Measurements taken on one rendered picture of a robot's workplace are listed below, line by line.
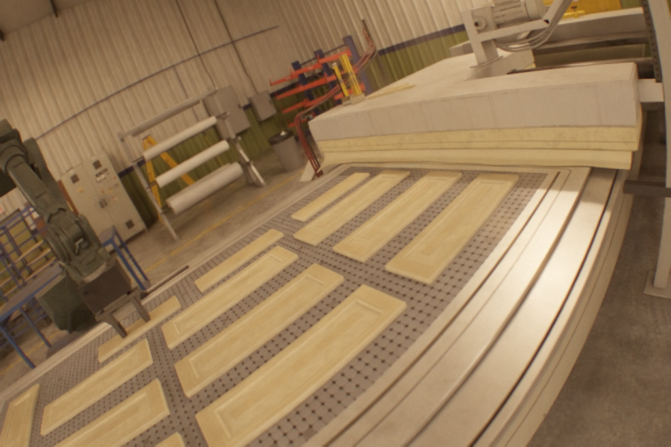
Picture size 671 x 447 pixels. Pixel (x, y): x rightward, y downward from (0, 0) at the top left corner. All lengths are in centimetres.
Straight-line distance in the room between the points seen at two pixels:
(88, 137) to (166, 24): 339
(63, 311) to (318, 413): 191
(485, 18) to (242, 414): 241
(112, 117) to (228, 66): 330
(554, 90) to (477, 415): 119
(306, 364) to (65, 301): 182
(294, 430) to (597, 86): 146
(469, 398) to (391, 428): 18
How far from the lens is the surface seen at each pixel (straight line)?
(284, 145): 637
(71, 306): 244
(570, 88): 146
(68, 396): 173
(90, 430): 141
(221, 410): 102
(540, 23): 222
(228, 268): 167
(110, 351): 174
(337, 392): 88
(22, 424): 194
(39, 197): 178
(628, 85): 142
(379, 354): 90
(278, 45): 1021
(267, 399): 94
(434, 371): 83
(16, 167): 206
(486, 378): 82
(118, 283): 159
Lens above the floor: 154
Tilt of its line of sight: 20 degrees down
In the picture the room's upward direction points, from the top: 24 degrees counter-clockwise
